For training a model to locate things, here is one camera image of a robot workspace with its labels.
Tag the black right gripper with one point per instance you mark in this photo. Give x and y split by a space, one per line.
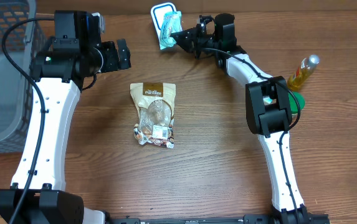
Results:
199 38

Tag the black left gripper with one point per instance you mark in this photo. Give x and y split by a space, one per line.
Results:
110 50

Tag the teal snack packet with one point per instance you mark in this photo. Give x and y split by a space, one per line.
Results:
171 24

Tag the brown white snack bag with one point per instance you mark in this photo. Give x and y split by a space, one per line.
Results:
154 103

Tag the yellow liquid bottle grey cap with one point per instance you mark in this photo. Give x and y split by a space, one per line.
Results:
305 69

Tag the green lid white jar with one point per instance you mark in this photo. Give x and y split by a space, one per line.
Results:
294 99

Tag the Kleenex tissue pack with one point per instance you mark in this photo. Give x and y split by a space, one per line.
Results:
267 100

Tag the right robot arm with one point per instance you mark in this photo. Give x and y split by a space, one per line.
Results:
268 112

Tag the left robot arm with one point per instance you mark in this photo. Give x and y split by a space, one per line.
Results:
37 192

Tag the white barcode scanner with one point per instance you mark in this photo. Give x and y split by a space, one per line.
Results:
157 13

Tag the grey plastic mesh basket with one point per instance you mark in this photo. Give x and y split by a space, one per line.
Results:
15 92

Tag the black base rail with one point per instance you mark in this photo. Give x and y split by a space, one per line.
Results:
246 219

